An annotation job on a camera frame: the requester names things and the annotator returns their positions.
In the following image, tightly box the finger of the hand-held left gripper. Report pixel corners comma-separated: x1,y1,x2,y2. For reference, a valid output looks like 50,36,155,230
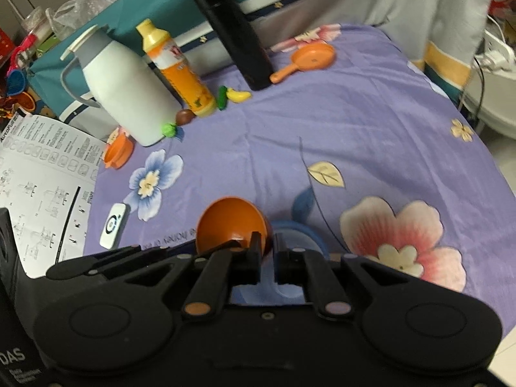
45,240,202,280

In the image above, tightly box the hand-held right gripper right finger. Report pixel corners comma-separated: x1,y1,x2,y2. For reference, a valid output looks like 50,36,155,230
274,234,408,320

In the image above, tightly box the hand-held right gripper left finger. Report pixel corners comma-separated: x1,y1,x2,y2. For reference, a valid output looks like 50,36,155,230
123,232,262,318

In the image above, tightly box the orange-brown bowl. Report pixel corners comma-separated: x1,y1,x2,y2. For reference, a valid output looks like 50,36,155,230
195,196,271,257

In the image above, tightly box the blue plastic bowl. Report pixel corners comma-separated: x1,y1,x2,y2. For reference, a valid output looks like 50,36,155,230
232,220,330,306

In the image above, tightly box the white oval device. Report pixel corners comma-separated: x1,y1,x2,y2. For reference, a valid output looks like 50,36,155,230
99,202,132,250

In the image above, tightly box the printed instruction sheet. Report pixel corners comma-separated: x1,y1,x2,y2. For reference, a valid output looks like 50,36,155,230
0,114,108,279

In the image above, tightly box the orange toy pot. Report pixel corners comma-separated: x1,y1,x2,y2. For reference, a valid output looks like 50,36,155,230
102,131,135,169

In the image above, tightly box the yellow toy banana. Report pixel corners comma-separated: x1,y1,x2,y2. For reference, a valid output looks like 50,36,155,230
225,87,252,103

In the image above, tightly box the purple floral tablecloth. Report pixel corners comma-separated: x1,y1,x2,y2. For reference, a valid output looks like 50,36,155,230
94,22,516,311

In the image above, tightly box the white thermos jug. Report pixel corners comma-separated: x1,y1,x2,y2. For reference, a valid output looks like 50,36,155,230
60,25,183,147

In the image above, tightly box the blue toy cup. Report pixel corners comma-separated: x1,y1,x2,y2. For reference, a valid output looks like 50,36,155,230
5,68,30,98

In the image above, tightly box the orange and yellow bottle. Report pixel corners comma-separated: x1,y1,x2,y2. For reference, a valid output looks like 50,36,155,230
135,18,217,118

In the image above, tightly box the orange toy frying pan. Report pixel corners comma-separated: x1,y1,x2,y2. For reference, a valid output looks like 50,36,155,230
270,43,337,85

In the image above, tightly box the black tumbler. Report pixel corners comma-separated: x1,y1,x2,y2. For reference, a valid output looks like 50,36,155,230
194,0,274,91

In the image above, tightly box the clear plastic bag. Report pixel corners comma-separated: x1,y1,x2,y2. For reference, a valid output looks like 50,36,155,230
47,0,108,43

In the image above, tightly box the teal star-trimmed cloth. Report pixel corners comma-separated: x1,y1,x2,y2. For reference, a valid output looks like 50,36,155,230
30,0,337,124

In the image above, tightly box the white round appliance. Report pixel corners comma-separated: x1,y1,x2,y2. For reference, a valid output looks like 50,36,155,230
460,64,516,140

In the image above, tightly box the grey cloth with yellow band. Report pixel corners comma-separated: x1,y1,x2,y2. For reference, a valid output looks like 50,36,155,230
322,0,493,103

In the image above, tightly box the white power strip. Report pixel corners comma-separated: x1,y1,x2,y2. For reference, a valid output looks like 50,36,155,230
475,26,516,74

